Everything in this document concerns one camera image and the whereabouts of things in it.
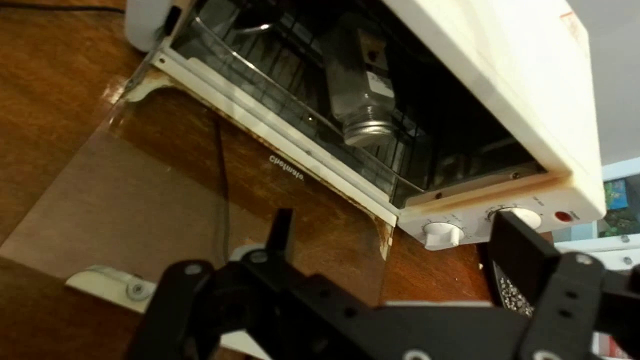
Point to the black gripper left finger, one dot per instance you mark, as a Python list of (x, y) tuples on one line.
[(200, 306)]

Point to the glass jar with metal lid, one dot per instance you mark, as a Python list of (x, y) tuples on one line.
[(361, 87)]

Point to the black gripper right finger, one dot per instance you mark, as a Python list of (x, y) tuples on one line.
[(566, 313)]

